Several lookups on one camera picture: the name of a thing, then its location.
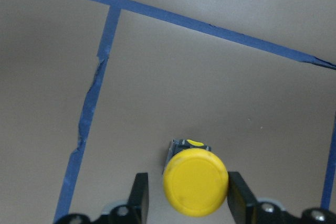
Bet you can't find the yellow push button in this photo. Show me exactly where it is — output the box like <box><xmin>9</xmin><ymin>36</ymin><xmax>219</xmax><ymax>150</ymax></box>
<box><xmin>163</xmin><ymin>139</ymin><xmax>229</xmax><ymax>217</ymax></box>

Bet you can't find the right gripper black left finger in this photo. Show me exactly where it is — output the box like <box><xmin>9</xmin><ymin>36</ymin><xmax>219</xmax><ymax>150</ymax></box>
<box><xmin>128</xmin><ymin>173</ymin><xmax>149</xmax><ymax>223</ymax></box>

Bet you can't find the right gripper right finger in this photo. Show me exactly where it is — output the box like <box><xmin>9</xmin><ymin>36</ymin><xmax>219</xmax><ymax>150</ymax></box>
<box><xmin>227</xmin><ymin>172</ymin><xmax>258</xmax><ymax>224</ymax></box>

